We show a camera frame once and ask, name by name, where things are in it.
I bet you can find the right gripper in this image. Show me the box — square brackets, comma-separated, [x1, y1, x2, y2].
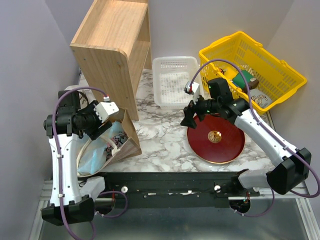
[179, 89, 220, 129]

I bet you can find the light blue plastic bag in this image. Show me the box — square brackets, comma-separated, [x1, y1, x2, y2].
[76, 121, 128, 177]

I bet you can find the brown paper bag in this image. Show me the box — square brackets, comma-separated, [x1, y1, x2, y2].
[78, 108, 142, 178]

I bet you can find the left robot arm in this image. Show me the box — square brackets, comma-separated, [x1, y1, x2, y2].
[41, 87, 119, 226]

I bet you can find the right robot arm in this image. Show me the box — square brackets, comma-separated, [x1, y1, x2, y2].
[180, 78, 312, 196]

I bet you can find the red round plate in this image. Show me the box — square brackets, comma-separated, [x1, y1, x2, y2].
[186, 115, 246, 165]

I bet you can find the white plastic basket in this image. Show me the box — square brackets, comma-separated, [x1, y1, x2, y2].
[152, 56, 199, 110]

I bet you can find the green box in basket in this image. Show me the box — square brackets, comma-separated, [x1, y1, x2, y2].
[232, 70, 254, 89]

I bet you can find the white cartoon packet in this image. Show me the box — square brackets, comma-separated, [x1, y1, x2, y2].
[250, 88, 273, 109]

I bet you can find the wooden shelf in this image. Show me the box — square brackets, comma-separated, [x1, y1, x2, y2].
[70, 0, 152, 121]

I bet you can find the yellow shopping basket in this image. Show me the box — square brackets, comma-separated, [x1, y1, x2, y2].
[199, 31, 307, 115]

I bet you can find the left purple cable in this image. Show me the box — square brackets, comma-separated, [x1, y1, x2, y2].
[51, 86, 111, 240]

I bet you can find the purple cable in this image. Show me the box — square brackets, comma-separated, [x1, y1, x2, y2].
[189, 58, 320, 199]
[51, 86, 111, 240]

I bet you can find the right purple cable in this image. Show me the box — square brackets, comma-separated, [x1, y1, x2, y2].
[189, 58, 320, 199]

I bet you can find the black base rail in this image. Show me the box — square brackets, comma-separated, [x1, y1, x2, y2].
[99, 172, 264, 213]

